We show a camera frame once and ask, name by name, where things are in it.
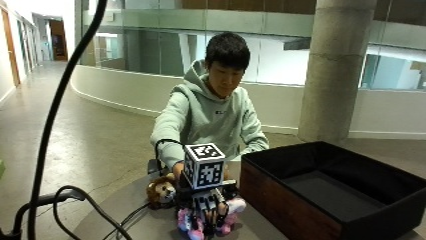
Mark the pink soft toy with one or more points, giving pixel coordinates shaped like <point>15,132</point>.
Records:
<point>195,220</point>

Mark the white marker cube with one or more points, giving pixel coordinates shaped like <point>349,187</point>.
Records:
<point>204,168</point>

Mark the brown lion soft toy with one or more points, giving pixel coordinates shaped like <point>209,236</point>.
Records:
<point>161,191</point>

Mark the black chair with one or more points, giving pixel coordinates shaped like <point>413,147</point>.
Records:
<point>153,166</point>

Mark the dark box with wooden side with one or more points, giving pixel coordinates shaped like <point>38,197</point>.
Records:
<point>337,190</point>

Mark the the person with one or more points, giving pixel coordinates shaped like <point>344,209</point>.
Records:
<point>208,110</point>

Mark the concrete column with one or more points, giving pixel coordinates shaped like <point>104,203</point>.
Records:
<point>334,70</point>

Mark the glass balustrade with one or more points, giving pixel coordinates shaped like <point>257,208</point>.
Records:
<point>248,40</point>

